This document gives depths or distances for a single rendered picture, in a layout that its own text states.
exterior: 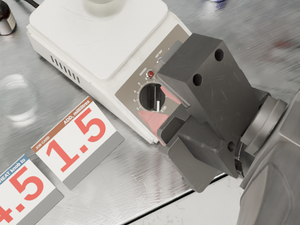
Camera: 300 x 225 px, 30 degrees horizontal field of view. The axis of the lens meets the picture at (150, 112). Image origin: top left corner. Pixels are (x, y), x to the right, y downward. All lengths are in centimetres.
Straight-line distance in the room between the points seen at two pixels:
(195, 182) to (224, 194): 19
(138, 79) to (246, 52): 16
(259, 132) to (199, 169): 15
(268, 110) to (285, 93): 37
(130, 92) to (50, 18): 12
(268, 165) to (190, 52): 13
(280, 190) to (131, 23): 38
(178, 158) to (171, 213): 20
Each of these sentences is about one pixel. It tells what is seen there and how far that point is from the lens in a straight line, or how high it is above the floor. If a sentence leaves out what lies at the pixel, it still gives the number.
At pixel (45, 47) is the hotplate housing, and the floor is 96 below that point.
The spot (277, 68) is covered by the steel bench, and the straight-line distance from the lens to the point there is 74.
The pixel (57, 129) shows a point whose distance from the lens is 66.
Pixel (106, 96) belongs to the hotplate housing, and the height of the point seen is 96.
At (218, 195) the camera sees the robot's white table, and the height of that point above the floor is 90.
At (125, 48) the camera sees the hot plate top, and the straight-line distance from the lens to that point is 63.
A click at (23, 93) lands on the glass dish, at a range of 72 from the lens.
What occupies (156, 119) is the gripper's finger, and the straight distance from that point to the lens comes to 50.
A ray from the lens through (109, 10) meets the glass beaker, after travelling 63.
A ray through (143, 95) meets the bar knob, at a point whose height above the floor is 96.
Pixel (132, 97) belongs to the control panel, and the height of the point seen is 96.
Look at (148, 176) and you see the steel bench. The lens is 68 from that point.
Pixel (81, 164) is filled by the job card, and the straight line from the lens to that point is 68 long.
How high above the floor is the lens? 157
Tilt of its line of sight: 73 degrees down
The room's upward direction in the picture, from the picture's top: 3 degrees clockwise
